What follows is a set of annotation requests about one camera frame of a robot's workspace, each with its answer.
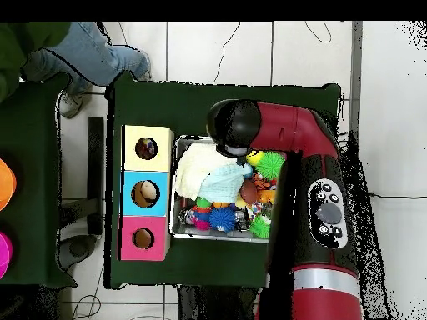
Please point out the cream waffle cloth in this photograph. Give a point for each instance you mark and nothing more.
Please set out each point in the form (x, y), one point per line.
(196, 163)

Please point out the colourful patterned cloth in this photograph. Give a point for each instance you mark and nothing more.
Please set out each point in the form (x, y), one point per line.
(146, 148)

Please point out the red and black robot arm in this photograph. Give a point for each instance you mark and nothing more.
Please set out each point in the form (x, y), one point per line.
(320, 300)

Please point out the silver mesh bin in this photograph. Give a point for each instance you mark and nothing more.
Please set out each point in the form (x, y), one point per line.
(206, 235)

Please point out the wooden box with three holes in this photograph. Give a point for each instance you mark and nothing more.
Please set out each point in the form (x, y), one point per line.
(156, 160)

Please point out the light blue waffle cloth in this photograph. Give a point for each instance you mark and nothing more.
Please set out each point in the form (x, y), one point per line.
(223, 183)

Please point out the brown toy football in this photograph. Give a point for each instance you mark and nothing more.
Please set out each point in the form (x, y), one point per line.
(248, 191)

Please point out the blue spiky rubber ball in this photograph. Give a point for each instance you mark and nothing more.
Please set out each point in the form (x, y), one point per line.
(223, 219)

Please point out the yellow ball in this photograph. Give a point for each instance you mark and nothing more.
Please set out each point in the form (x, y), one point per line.
(253, 159)

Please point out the green spiky rubber ball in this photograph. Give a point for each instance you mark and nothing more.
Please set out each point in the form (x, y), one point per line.
(270, 165)

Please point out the dark green table cloth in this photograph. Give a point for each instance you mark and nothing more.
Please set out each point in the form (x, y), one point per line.
(166, 110)

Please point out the person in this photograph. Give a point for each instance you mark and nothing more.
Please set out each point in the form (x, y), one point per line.
(86, 56)

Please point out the green cloth side table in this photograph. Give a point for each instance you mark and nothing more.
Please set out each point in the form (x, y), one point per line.
(33, 133)

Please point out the orange round object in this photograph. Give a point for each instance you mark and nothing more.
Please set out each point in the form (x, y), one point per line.
(6, 185)

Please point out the pink round object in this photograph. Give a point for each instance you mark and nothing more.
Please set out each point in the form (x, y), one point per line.
(5, 255)

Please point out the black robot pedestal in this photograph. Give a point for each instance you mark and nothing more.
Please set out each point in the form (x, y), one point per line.
(217, 303)

